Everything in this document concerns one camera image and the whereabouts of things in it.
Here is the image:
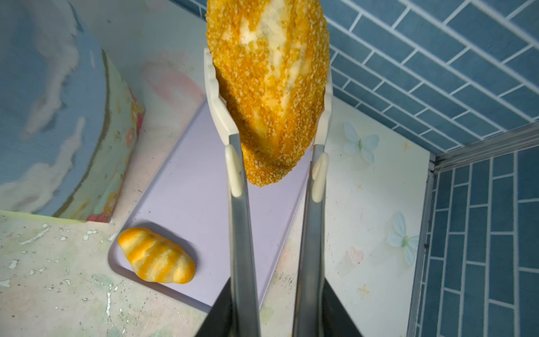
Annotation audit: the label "white paper gift bag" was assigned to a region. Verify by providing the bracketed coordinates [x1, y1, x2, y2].
[1, 1, 145, 223]

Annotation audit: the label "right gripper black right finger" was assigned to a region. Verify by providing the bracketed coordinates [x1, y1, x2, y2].
[321, 279, 362, 337]

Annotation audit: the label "striped long bun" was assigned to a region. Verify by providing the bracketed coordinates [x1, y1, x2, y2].
[118, 227, 196, 284]

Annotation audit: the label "oval seeded loaf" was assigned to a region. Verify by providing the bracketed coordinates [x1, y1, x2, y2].
[206, 1, 330, 187]

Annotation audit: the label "metal kitchen tongs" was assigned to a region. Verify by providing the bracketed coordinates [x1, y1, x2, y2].
[204, 49, 333, 336]

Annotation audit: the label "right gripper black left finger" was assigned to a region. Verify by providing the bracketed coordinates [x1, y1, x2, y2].
[195, 279, 232, 337]

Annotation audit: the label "lavender plastic tray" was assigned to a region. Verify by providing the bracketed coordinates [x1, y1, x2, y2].
[125, 104, 312, 312]

